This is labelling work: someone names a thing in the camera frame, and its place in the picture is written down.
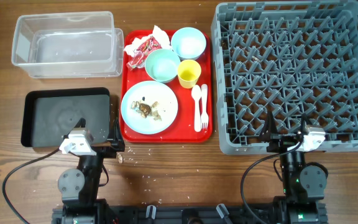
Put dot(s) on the red serving tray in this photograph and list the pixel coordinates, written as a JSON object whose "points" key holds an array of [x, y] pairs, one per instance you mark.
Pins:
{"points": [[182, 129]]}

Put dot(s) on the food scraps on plate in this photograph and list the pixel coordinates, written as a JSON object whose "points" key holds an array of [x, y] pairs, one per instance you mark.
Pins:
{"points": [[146, 110]]}

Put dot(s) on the white plastic fork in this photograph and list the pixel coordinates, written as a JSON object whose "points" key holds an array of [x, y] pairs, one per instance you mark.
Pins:
{"points": [[204, 99]]}

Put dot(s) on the grey dishwasher rack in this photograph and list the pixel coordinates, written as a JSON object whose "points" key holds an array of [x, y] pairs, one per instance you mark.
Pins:
{"points": [[289, 59]]}

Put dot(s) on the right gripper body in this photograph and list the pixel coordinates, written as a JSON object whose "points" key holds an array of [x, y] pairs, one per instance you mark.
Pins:
{"points": [[279, 144]]}

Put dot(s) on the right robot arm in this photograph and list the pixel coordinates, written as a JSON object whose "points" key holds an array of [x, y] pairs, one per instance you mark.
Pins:
{"points": [[303, 183]]}

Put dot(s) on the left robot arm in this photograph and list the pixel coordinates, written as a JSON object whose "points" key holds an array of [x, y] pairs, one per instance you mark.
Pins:
{"points": [[79, 187]]}

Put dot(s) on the mint green bowl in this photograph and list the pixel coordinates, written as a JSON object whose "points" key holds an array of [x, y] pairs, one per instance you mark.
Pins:
{"points": [[161, 65]]}

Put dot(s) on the white napkin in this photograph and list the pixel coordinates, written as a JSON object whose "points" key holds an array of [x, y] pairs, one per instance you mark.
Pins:
{"points": [[160, 36]]}

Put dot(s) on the red snack wrapper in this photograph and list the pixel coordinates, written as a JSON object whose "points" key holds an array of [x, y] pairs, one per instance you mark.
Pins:
{"points": [[140, 49]]}

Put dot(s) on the black plastic tray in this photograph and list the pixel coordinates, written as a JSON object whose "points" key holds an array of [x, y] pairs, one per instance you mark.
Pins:
{"points": [[51, 114]]}

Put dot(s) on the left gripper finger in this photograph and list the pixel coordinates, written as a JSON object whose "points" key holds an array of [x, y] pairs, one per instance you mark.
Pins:
{"points": [[81, 124], [115, 137]]}

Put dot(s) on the light blue bowl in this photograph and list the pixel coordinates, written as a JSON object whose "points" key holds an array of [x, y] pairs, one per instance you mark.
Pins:
{"points": [[188, 43]]}

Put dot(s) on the yellow plastic cup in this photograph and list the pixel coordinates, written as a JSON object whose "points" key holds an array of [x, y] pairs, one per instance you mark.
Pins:
{"points": [[189, 72]]}

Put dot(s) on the food crumb on table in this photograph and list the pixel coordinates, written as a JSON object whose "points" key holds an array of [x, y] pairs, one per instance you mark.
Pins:
{"points": [[120, 158]]}

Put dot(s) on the light blue plate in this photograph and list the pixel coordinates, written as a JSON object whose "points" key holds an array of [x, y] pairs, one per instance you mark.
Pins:
{"points": [[149, 91]]}

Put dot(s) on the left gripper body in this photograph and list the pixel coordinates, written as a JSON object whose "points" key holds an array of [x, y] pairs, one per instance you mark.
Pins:
{"points": [[99, 150]]}

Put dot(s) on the white plastic spoon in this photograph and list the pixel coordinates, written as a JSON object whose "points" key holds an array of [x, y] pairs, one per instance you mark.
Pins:
{"points": [[196, 95]]}

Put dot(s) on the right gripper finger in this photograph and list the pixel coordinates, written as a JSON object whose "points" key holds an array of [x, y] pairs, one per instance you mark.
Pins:
{"points": [[269, 131], [304, 122]]}

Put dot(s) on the clear plastic waste bin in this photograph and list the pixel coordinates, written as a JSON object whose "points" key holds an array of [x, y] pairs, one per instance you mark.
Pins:
{"points": [[68, 45]]}

